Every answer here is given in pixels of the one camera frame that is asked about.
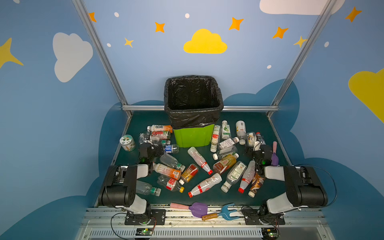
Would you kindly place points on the purple shovel pink handle front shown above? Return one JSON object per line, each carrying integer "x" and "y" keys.
{"x": 197, "y": 209}

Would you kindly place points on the left circuit board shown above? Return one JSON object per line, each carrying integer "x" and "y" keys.
{"x": 144, "y": 232}

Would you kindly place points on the clear bottle green white cap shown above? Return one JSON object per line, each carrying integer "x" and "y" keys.
{"x": 147, "y": 189}

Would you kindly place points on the tall red white label bottle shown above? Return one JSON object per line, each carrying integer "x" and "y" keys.
{"x": 215, "y": 138}

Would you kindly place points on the round tin with printed lid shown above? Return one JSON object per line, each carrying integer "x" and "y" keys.
{"x": 127, "y": 143}

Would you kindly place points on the yellow cap red label bottle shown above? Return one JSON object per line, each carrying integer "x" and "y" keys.
{"x": 170, "y": 184}

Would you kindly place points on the gold red label tea bottle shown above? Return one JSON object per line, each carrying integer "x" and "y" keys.
{"x": 226, "y": 163}

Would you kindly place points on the aluminium frame post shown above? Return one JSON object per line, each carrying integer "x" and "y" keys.
{"x": 329, "y": 9}
{"x": 88, "y": 24}

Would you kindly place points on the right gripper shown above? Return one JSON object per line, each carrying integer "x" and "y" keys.
{"x": 259, "y": 150}

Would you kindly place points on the green bin with black liner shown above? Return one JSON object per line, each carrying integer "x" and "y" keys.
{"x": 193, "y": 105}

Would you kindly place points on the slim red cap bottle right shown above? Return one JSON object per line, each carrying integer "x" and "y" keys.
{"x": 260, "y": 138}

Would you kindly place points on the blue fork rake wooden handle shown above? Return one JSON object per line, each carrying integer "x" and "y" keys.
{"x": 224, "y": 213}

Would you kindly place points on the white bottle red cap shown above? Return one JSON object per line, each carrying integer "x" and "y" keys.
{"x": 200, "y": 160}
{"x": 247, "y": 176}
{"x": 205, "y": 185}

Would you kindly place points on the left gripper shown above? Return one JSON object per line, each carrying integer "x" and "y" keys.
{"x": 154, "y": 147}

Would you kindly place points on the circuit board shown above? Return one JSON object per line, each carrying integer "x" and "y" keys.
{"x": 270, "y": 234}
{"x": 144, "y": 232}

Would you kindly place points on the white orange milk tea bottle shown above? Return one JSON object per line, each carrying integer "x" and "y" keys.
{"x": 157, "y": 128}

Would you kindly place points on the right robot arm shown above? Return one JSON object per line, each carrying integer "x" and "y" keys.
{"x": 303, "y": 186}

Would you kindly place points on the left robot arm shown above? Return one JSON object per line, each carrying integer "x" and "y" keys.
{"x": 122, "y": 186}

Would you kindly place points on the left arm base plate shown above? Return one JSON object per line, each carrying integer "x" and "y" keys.
{"x": 149, "y": 218}

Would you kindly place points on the right circuit board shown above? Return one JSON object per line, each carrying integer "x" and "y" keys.
{"x": 270, "y": 234}

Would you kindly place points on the clear bottle green white label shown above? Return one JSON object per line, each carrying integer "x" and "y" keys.
{"x": 233, "y": 176}

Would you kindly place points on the orange label white cap bottle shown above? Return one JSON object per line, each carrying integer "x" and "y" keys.
{"x": 167, "y": 171}

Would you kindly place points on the left aluminium frame post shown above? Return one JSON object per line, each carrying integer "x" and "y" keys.
{"x": 88, "y": 24}

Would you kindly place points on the blue cap clear water bottle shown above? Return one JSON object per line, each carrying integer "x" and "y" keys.
{"x": 172, "y": 149}

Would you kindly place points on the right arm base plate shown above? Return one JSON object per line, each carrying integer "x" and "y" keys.
{"x": 258, "y": 217}

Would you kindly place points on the purple spatula pink handle right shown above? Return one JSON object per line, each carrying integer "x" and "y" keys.
{"x": 274, "y": 157}

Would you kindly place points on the purple text label bottle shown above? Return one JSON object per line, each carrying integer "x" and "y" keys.
{"x": 228, "y": 143}

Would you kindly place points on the clear square bottle white cap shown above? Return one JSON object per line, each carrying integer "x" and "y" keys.
{"x": 225, "y": 152}

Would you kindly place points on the red green label bottle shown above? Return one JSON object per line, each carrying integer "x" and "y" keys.
{"x": 161, "y": 135}

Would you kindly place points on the clear flat white label bottle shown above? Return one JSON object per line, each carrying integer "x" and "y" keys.
{"x": 148, "y": 138}

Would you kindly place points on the right aluminium frame post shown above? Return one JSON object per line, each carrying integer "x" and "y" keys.
{"x": 329, "y": 9}

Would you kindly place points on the brown label coffee bottle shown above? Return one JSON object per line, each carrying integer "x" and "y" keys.
{"x": 256, "y": 184}

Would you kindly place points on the crumpled clear bottle right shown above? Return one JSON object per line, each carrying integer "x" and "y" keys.
{"x": 251, "y": 139}

